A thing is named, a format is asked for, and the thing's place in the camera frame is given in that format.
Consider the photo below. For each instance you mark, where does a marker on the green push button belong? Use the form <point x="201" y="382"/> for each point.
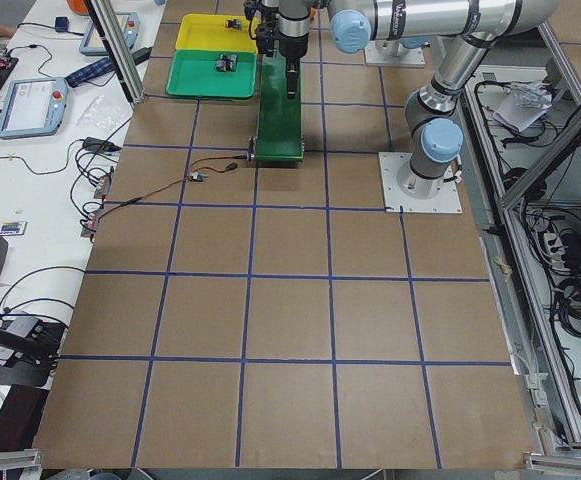
<point x="220" y="64"/>
<point x="231" y="62"/>

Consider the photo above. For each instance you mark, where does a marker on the near teach pendant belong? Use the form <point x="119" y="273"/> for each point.
<point x="33" y="108"/>

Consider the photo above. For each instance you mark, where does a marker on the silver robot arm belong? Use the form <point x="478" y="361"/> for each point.
<point x="474" y="25"/>

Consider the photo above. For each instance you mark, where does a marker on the yellow push button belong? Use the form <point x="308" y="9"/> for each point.
<point x="234" y="23"/>

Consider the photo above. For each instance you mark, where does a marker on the green conveyor belt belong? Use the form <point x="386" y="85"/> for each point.
<point x="278" y="138"/>

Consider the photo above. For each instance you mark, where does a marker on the small controller circuit board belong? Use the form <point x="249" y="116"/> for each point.
<point x="197" y="176"/>

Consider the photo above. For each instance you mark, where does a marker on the folded plaid umbrella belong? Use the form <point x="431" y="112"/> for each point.
<point x="90" y="72"/>

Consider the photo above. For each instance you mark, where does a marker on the green plastic tray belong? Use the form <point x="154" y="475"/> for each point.
<point x="193" y="75"/>

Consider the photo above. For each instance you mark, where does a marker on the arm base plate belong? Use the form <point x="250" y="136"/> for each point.
<point x="405" y="192"/>
<point x="405" y="53"/>

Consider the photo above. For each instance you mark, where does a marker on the yellow plastic tray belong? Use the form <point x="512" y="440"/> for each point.
<point x="208" y="32"/>

